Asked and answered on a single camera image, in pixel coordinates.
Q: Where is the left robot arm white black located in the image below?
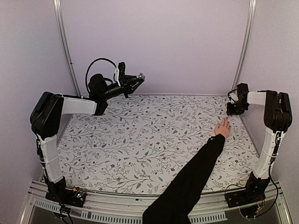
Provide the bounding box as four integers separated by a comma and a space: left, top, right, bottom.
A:
30, 74, 145, 184

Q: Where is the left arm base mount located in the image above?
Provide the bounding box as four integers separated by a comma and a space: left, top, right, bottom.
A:
46, 178, 86, 208

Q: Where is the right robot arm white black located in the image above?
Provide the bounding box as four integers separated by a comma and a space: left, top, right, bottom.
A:
227, 83, 292, 179

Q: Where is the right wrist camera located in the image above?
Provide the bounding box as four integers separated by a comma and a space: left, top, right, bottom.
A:
228, 89, 239, 104

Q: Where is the right aluminium frame post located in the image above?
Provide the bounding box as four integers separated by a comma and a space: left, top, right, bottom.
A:
231, 0, 256, 90

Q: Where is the floral patterned table mat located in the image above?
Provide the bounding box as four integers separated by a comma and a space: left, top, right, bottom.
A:
57, 96, 228, 195

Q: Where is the aluminium frame post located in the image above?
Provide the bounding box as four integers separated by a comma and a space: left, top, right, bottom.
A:
53, 0, 81, 96
231, 0, 256, 90

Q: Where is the left aluminium frame post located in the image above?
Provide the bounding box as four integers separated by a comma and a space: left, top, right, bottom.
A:
53, 0, 81, 96

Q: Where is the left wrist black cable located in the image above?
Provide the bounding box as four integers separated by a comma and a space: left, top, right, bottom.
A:
84, 57, 119, 93

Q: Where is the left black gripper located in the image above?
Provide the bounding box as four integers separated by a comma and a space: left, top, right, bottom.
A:
101, 75, 143, 100

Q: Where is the front aluminium rail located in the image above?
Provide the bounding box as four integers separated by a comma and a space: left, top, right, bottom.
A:
21, 179, 292, 224

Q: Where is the person's bare hand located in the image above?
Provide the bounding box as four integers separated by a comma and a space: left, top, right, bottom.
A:
214, 118, 231, 138

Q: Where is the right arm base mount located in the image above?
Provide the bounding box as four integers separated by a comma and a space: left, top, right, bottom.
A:
225, 174, 270, 219

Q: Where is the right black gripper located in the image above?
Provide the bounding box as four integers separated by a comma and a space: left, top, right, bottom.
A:
227, 100, 249, 115

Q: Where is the black sleeved forearm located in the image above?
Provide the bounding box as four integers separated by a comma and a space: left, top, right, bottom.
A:
142, 134, 225, 224

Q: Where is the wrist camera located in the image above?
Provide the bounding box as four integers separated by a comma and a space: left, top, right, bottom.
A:
228, 89, 239, 104
114, 62, 126, 86

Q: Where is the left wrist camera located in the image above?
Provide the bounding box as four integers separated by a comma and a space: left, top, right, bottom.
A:
114, 62, 126, 86

